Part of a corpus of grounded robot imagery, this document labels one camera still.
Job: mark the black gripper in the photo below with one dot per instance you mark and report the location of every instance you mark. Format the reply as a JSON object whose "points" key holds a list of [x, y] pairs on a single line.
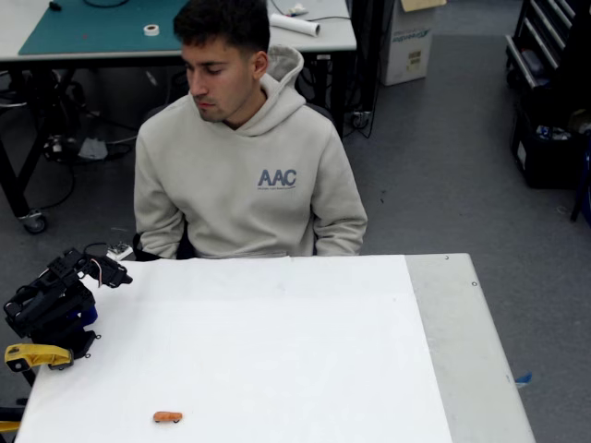
{"points": [[112, 273]]}

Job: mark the small orange snack piece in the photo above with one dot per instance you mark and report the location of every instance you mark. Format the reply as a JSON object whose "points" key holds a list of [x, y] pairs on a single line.
{"points": [[167, 416]]}

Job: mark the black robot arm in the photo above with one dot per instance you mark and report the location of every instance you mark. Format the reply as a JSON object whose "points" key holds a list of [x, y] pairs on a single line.
{"points": [[46, 304]]}

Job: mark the caster wheel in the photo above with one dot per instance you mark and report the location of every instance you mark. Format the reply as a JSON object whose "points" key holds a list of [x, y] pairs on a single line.
{"points": [[34, 222]]}

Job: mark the yellow clamp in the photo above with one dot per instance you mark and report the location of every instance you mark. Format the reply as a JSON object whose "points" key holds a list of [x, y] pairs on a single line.
{"points": [[39, 354]]}

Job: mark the white rag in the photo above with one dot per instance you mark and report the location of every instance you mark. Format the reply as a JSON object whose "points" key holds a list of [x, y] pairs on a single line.
{"points": [[92, 148]]}

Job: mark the man in beige hoodie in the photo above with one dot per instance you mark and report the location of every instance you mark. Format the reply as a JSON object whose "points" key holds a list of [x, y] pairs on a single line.
{"points": [[240, 184]]}

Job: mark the white paper sheet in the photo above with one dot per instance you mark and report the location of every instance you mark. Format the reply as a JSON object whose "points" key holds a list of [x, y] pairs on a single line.
{"points": [[277, 346]]}

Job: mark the green cutting mat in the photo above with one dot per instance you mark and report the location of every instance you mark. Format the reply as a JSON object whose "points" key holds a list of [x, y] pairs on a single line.
{"points": [[92, 32]]}

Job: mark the white tape roll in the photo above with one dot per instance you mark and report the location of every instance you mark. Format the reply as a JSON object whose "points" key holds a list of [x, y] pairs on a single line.
{"points": [[151, 29]]}

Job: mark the black marker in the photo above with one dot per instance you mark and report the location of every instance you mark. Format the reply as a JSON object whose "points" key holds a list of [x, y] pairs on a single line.
{"points": [[55, 6]]}

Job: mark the white paper roll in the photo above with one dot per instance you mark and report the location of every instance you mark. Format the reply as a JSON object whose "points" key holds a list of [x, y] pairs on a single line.
{"points": [[295, 24]]}

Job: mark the grey work table black legs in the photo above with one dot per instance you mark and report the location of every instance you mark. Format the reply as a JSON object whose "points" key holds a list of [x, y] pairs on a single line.
{"points": [[323, 41]]}

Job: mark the white cardboard box green print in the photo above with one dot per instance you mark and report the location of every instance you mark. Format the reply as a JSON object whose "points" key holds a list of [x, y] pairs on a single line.
{"points": [[406, 51]]}

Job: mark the blue tape piece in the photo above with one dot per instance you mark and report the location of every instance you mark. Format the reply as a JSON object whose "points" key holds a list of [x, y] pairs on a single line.
{"points": [[523, 379]]}

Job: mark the black storage bin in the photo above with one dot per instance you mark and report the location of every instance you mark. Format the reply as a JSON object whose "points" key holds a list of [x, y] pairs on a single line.
{"points": [[545, 161]]}

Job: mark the black tool cart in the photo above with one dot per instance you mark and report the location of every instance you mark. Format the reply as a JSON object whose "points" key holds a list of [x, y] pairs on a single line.
{"points": [[540, 41]]}

